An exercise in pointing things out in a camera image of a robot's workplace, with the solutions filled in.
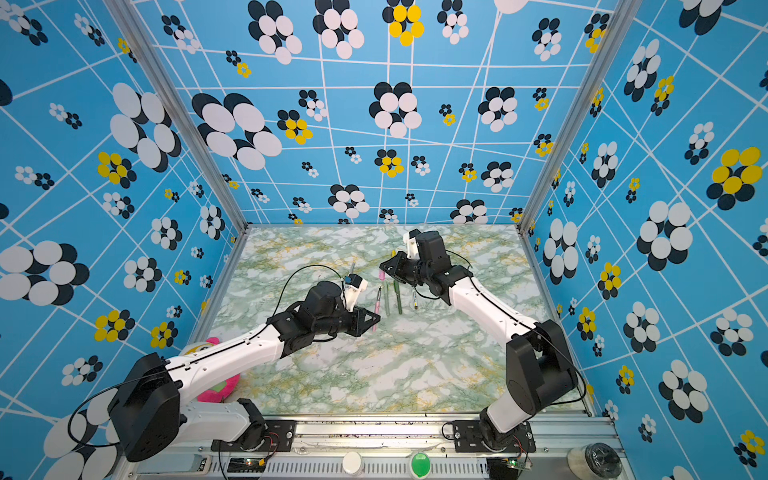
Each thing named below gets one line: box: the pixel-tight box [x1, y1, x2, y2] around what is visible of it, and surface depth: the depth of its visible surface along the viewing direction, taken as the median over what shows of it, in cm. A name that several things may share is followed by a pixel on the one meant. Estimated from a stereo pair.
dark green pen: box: [393, 279, 403, 315], surface depth 102 cm
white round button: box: [342, 451, 362, 475], surface depth 65 cm
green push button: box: [411, 452, 431, 478], surface depth 63 cm
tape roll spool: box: [566, 442, 623, 480], surface depth 63 cm
